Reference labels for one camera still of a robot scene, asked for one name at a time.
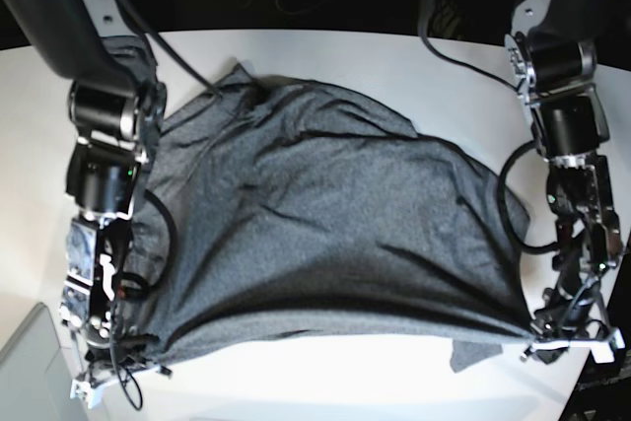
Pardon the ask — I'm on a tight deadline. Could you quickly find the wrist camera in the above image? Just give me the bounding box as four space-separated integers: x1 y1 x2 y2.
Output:
70 378 105 409
590 331 626 364

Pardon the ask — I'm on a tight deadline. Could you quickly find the translucent grey tray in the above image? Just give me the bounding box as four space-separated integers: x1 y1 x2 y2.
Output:
1 295 110 420

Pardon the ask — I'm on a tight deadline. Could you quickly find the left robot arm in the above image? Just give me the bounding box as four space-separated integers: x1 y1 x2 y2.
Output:
492 0 624 363

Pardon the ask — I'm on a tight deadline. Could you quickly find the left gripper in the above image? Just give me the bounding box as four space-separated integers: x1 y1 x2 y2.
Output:
520 273 621 365

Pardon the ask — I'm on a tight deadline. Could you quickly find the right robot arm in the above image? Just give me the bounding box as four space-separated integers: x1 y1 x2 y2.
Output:
3 0 166 399

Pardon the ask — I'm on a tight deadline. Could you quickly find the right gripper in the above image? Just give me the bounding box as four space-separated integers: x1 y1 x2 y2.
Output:
58 307 171 391

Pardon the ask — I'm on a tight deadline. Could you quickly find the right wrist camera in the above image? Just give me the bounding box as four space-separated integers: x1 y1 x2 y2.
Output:
70 378 105 409

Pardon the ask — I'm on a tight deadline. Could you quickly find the grey t-shirt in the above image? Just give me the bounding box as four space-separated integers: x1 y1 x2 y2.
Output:
115 66 532 371

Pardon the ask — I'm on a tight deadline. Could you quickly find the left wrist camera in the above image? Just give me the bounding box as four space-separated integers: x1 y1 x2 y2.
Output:
590 331 626 364

